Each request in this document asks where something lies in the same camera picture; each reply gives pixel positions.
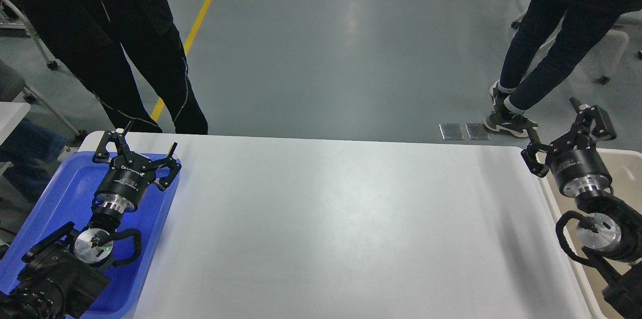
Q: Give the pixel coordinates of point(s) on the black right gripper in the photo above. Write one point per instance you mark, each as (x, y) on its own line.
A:
(576, 167)

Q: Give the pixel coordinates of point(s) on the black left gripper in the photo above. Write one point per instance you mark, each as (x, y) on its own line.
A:
(125, 176)

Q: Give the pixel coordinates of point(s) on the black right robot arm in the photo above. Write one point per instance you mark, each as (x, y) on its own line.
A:
(604, 231)

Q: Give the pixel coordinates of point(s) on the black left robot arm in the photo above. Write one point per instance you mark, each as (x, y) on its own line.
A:
(86, 247)

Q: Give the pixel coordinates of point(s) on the right floor outlet plate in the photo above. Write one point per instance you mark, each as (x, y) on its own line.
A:
(477, 132)

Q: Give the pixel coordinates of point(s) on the floor outlet plate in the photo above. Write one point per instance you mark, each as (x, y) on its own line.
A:
(477, 132)
(451, 132)

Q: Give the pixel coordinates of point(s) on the grey chair at left edge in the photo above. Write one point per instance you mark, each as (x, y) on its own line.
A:
(13, 84)

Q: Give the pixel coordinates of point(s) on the seated person blue jeans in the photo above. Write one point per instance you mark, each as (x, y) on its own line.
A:
(26, 147)

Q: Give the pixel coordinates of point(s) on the left floor outlet plate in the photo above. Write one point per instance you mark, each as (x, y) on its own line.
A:
(451, 132)

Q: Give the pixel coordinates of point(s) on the white side table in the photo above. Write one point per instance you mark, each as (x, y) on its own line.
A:
(11, 114)

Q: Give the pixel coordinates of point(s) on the person in dark jeans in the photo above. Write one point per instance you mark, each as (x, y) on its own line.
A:
(554, 36)

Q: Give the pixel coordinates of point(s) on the person in black clothes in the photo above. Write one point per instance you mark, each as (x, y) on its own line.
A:
(101, 41)

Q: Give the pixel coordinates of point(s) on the grey chair with white frame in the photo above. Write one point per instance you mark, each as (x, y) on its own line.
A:
(13, 18)

